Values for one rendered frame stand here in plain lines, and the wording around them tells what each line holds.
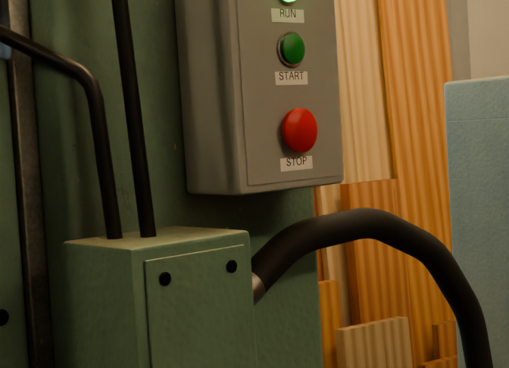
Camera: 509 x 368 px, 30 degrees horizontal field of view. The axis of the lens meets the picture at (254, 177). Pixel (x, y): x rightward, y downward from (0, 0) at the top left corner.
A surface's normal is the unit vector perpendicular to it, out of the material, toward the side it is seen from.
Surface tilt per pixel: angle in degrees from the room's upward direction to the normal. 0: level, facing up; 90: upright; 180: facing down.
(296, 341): 90
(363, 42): 87
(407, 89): 86
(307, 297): 90
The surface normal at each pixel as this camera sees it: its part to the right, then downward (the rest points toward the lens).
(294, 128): 0.53, -0.03
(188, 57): -0.75, 0.08
